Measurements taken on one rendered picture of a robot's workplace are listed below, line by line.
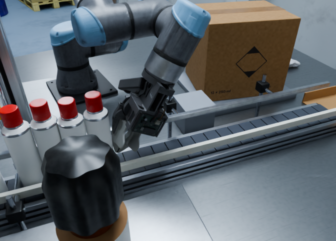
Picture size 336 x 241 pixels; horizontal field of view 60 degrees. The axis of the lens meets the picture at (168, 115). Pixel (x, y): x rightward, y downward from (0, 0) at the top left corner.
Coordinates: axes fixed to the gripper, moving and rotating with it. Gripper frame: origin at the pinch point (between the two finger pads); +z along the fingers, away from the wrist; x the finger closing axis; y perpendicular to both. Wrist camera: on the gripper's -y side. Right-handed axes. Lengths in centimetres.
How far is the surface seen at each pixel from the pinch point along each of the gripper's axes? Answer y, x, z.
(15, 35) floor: -397, -10, 113
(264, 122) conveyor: -1.7, 40.6, -16.8
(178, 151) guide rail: 4.9, 12.7, -4.8
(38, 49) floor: -328, 16, 98
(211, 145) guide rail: 4.9, 20.9, -8.6
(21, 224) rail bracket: 9.5, -16.3, 16.4
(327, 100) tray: -9, 72, -30
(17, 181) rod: 1.1, -18.3, 13.1
